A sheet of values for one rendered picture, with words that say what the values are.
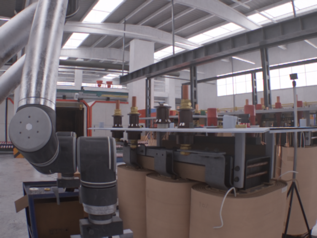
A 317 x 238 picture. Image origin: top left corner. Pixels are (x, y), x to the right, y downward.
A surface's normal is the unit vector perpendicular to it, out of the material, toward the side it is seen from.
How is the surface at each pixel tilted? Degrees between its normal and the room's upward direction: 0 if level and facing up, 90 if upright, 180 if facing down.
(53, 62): 75
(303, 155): 90
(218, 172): 90
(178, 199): 90
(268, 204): 90
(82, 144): 51
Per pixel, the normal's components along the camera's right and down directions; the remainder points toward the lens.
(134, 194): -0.45, -0.03
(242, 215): -0.17, -0.03
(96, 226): 0.47, -0.03
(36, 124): 0.24, -0.39
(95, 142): 0.18, -0.75
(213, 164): -0.84, -0.02
